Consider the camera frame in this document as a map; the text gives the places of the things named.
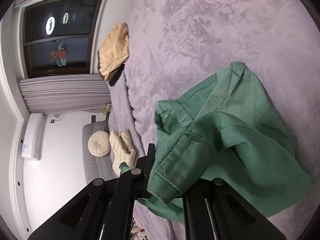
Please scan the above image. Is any green work jacket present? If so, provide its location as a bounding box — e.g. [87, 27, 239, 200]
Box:
[118, 61, 313, 227]

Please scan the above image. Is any grey quilted headboard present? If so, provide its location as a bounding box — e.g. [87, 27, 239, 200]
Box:
[82, 120, 117, 184]

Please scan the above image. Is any cream puffer jacket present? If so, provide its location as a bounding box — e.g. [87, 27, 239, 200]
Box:
[110, 129, 136, 176]

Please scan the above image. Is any round cream pleated cushion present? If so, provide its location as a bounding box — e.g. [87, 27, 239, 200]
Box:
[87, 131, 111, 157]

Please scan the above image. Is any grey pleated curtain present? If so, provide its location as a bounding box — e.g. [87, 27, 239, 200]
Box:
[18, 74, 111, 114]

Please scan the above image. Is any lavender plush bed blanket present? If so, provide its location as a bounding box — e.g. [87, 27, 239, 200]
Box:
[110, 0, 319, 239]

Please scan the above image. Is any dark window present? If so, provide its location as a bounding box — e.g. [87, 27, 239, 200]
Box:
[23, 0, 102, 78]

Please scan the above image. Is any electronics board with wires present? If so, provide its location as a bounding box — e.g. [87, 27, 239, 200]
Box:
[130, 214, 149, 240]

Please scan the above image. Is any white wall air conditioner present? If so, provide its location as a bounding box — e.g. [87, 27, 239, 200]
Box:
[22, 113, 44, 160]

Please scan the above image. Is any black garment under corduroy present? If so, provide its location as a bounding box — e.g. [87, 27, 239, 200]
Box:
[108, 64, 125, 87]

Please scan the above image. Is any beige corduroy garment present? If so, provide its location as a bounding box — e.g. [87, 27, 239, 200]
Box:
[98, 23, 130, 81]

